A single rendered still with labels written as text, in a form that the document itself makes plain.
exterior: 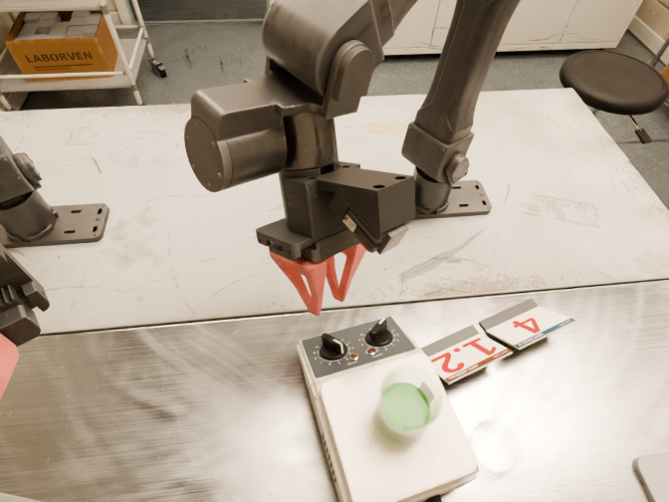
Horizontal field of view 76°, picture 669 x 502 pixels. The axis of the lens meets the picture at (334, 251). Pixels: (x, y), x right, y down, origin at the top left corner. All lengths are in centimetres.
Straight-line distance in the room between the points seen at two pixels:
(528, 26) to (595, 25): 43
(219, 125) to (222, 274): 34
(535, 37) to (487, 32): 262
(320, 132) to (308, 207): 6
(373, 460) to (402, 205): 23
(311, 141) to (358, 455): 28
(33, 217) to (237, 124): 46
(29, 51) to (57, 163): 170
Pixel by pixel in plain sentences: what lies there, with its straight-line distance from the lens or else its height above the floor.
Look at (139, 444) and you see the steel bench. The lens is 55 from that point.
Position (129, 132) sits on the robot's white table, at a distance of 89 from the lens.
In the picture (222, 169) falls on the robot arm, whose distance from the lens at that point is 32.
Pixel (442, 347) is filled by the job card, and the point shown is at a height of 90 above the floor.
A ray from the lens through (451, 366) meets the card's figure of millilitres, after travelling 54.
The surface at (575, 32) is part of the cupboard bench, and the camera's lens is 328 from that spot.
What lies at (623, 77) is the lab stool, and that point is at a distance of 182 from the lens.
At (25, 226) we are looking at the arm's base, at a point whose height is 94.
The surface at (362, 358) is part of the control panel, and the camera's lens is 49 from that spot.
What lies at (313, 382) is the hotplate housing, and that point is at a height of 96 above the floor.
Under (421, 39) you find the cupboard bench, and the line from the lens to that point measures 286.
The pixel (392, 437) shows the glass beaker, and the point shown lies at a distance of 41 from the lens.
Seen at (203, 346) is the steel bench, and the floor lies 90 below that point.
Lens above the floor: 141
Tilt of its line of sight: 53 degrees down
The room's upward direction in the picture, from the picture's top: 3 degrees clockwise
